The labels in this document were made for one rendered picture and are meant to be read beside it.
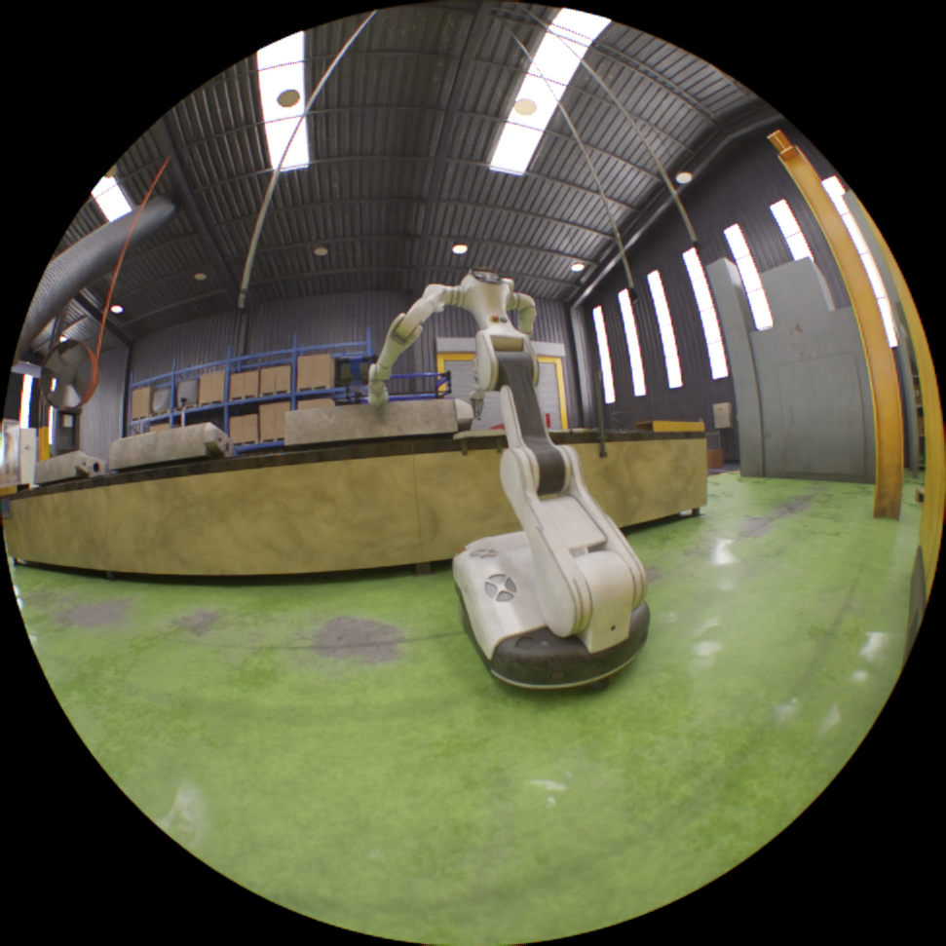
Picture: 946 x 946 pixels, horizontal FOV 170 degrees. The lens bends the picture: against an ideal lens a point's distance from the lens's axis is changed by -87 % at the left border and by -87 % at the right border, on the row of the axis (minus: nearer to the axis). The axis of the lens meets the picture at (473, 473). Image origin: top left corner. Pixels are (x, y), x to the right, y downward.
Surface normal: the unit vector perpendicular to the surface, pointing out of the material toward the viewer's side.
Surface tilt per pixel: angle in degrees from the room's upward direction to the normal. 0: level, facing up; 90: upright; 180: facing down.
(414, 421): 80
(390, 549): 90
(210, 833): 0
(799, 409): 90
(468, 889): 0
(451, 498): 90
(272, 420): 90
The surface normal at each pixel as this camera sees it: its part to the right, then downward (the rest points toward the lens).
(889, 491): -0.97, 0.08
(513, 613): 0.12, -0.77
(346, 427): 0.24, -0.13
